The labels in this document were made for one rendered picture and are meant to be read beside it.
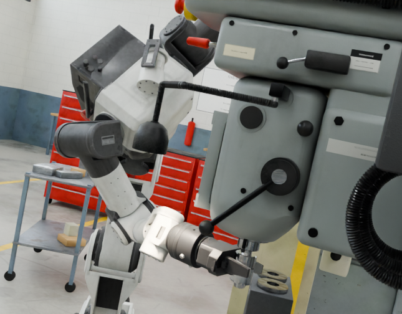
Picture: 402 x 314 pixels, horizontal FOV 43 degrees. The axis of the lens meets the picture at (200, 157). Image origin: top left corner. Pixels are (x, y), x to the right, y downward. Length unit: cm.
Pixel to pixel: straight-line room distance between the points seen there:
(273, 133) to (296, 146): 5
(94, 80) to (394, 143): 93
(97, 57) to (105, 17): 1027
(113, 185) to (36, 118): 1097
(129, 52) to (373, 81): 76
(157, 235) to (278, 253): 173
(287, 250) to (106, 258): 133
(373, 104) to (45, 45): 1165
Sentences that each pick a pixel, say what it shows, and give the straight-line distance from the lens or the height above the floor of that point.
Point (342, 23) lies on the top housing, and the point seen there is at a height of 174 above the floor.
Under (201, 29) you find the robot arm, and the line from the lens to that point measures 153.
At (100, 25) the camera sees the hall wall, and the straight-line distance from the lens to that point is 1176.
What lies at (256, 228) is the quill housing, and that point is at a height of 134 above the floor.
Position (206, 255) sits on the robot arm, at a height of 125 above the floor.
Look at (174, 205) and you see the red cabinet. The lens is 607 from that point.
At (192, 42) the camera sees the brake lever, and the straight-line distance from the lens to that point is 123.
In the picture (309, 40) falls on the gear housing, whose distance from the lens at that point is 96.
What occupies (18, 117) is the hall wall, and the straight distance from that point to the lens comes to 1263.
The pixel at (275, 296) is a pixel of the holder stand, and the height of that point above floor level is 109.
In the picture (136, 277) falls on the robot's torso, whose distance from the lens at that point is 181.
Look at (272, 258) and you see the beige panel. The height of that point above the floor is 84.
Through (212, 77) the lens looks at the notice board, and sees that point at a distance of 1056.
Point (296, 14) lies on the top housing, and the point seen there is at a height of 175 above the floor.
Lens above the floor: 154
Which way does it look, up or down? 5 degrees down
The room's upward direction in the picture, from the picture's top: 12 degrees clockwise
